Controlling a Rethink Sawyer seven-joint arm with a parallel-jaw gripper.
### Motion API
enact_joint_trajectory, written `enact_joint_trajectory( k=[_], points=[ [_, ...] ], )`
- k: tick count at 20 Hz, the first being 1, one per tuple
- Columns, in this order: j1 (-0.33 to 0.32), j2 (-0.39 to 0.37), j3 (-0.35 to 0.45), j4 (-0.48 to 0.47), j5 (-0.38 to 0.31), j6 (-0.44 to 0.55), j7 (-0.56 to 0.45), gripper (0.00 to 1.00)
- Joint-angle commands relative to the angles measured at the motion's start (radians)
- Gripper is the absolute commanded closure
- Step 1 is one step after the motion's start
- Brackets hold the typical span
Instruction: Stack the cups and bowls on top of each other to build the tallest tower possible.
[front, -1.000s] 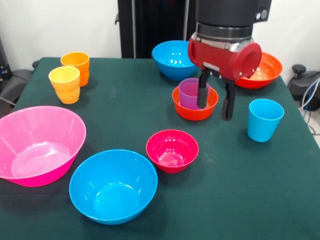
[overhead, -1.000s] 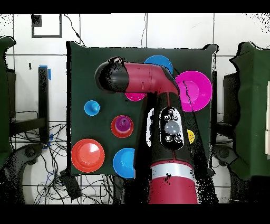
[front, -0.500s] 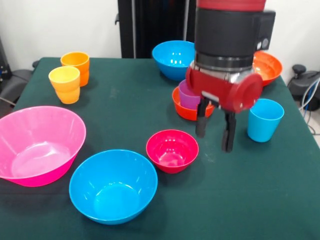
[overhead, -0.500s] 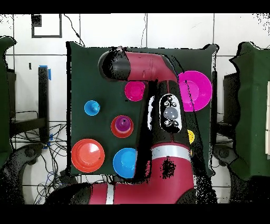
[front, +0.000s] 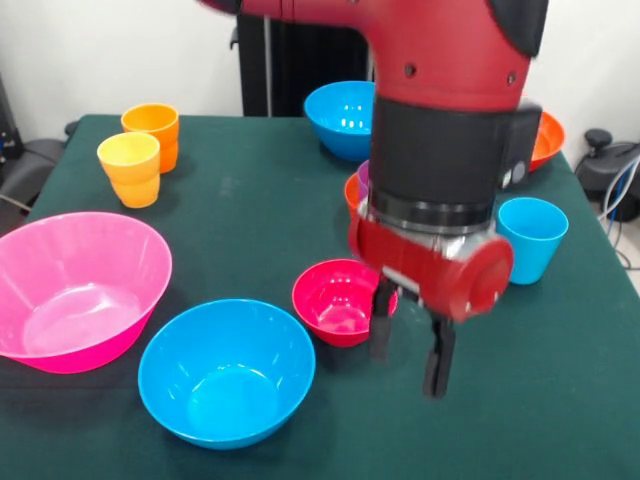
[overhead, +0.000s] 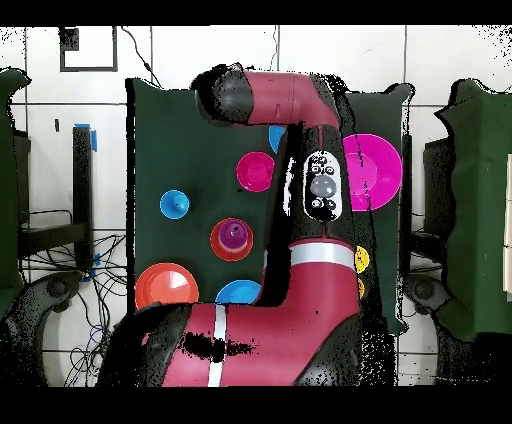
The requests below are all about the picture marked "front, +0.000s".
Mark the large pink bowl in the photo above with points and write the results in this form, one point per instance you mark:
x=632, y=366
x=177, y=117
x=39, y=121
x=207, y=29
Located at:
x=75, y=280

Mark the medium blue bowl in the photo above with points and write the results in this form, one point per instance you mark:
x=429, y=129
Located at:
x=335, y=120

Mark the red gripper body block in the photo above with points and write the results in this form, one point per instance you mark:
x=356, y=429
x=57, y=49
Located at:
x=415, y=265

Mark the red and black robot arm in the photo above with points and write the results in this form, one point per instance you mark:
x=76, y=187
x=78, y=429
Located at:
x=440, y=100

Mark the small magenta bowl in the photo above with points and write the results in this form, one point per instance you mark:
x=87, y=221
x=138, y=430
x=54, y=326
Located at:
x=325, y=300

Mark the large orange-red bowl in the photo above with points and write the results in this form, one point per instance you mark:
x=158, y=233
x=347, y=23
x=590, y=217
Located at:
x=547, y=140

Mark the dark green table cloth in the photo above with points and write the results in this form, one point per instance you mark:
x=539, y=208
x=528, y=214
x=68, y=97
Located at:
x=250, y=225

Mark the blue cup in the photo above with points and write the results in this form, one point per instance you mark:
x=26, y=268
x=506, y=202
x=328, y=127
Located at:
x=540, y=250

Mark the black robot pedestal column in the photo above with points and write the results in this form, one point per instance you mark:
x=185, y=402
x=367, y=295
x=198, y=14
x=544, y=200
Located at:
x=300, y=65

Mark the orange cup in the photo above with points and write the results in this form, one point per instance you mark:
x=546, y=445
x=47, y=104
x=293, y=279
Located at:
x=155, y=122

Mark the small orange-red bowl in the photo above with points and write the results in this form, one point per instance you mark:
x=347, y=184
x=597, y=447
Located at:
x=351, y=197

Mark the large blue bowl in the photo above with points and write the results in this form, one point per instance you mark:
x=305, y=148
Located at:
x=225, y=370

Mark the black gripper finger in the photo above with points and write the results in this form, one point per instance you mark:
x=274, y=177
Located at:
x=440, y=365
x=381, y=330

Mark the yellow cup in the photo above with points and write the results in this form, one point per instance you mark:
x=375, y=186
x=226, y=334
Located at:
x=131, y=170

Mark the purple cup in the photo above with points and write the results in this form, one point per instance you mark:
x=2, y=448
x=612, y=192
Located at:
x=363, y=182

